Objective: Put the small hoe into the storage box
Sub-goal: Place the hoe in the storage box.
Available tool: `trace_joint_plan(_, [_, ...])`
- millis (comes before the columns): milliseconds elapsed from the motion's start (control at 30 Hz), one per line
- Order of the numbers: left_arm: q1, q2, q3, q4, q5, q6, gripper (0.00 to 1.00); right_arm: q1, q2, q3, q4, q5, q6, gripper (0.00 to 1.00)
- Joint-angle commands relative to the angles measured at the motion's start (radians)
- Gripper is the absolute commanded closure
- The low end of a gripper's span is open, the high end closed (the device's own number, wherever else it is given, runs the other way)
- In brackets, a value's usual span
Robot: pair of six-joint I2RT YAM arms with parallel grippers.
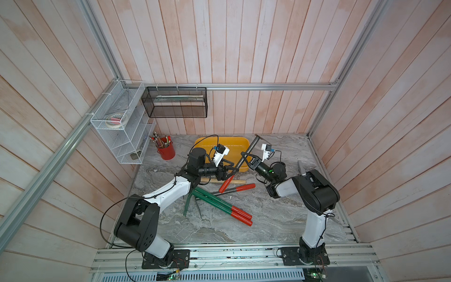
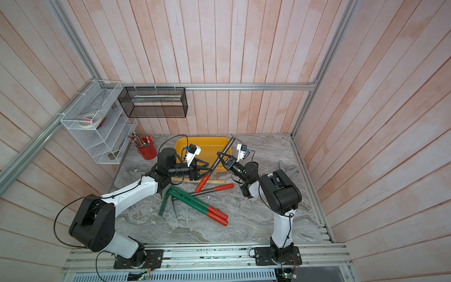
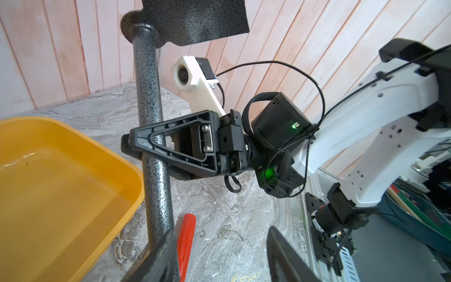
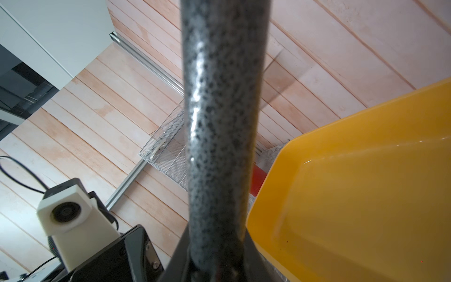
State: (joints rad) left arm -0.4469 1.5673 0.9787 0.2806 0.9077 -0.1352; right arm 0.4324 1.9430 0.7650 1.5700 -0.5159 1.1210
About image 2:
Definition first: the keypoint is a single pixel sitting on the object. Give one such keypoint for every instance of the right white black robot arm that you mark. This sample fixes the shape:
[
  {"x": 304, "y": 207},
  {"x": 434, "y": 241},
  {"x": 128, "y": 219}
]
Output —
[{"x": 282, "y": 198}]

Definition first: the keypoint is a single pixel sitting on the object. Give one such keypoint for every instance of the wooden handle pick hammer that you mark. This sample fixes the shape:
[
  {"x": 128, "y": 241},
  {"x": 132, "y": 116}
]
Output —
[{"x": 190, "y": 185}]

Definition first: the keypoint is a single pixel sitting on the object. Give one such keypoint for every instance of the grey speckled hoe red grip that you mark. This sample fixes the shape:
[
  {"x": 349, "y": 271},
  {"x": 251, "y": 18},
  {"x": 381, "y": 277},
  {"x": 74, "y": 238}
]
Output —
[{"x": 215, "y": 164}]

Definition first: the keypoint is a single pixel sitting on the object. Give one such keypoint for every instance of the white wire mesh shelf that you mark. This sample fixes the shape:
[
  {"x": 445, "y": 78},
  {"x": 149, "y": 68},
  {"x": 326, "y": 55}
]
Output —
[{"x": 107, "y": 143}]

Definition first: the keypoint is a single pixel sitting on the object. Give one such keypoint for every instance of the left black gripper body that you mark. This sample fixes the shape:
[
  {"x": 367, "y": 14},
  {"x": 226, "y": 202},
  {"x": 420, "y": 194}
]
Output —
[{"x": 182, "y": 170}]

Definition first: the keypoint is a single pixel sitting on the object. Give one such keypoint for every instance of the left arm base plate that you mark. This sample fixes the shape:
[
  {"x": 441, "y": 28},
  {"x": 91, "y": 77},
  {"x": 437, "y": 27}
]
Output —
[{"x": 143, "y": 259}]

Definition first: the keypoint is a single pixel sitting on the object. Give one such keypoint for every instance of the tape roll on shelf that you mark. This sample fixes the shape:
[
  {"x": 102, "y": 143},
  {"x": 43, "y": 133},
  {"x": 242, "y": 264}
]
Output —
[{"x": 89, "y": 120}]

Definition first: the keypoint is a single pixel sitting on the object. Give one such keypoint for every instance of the yellow plastic storage box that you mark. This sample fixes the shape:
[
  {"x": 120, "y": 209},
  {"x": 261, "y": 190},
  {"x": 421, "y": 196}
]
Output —
[{"x": 209, "y": 146}]

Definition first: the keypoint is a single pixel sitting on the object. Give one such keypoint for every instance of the black mesh wall basket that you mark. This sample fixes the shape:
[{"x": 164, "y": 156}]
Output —
[{"x": 154, "y": 102}]

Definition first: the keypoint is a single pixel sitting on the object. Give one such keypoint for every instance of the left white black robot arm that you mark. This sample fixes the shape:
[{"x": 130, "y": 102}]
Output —
[{"x": 94, "y": 222}]

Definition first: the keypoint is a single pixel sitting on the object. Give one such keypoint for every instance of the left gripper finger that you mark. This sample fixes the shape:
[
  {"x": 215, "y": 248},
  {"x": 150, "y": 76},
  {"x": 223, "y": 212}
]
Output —
[
  {"x": 202, "y": 164},
  {"x": 201, "y": 173}
]

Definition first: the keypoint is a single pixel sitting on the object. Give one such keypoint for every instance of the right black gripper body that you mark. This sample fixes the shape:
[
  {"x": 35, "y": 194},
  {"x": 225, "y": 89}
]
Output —
[{"x": 238, "y": 169}]

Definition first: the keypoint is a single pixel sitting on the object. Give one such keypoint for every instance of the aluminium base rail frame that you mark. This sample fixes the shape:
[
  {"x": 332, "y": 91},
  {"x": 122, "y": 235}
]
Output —
[{"x": 216, "y": 261}]

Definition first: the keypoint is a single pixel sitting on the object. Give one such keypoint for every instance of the pens in red bucket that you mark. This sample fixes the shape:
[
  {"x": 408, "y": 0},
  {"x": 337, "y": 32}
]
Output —
[{"x": 139, "y": 142}]

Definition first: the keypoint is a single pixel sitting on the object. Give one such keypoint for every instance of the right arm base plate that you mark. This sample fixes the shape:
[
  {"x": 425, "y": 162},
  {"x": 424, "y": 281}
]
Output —
[{"x": 271, "y": 256}]

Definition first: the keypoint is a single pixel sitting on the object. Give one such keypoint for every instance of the red metal pen bucket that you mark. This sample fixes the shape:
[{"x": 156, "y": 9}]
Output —
[{"x": 148, "y": 150}]

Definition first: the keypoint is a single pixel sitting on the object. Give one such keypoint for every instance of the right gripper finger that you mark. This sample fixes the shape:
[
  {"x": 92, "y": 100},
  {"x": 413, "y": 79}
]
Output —
[
  {"x": 222, "y": 156},
  {"x": 221, "y": 168}
]

